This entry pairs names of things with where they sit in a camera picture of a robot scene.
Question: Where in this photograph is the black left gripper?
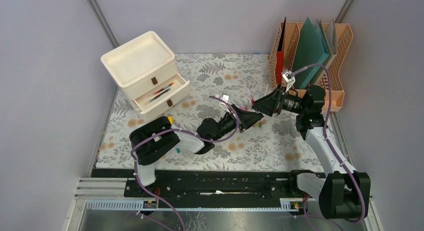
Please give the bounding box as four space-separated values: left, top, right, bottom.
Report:
211 104 263 142

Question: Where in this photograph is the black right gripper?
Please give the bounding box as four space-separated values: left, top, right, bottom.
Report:
251 83 307 117

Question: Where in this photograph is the pink clear pen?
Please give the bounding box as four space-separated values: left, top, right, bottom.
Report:
247 88 255 106

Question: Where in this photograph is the red file folder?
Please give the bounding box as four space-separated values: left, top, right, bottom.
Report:
275 17 286 85

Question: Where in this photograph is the teal file folder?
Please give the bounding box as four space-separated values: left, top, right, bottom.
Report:
292 18 325 90

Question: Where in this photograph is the orange clear pen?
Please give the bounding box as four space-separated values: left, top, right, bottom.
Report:
148 82 174 98

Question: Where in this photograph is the beige file folder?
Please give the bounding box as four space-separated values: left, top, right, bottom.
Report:
313 19 338 70

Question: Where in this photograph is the green clear pen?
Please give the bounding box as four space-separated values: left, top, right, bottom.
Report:
145 88 171 105

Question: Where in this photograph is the cream drawer unit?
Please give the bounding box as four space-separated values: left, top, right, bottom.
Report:
100 31 191 122

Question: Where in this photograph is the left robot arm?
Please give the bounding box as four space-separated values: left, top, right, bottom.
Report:
129 105 264 197

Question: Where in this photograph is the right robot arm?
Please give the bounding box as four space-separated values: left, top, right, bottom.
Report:
252 85 371 223

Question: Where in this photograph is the floral desk mat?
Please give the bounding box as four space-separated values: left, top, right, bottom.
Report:
95 54 323 172

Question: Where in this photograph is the light green capped marker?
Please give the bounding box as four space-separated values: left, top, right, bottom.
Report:
263 83 269 95

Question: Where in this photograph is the peach plastic file organizer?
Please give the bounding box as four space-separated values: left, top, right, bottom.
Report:
267 22 354 112

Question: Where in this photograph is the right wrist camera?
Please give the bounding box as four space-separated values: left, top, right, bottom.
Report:
281 69 296 93

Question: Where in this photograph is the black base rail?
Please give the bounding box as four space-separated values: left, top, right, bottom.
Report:
91 168 305 199

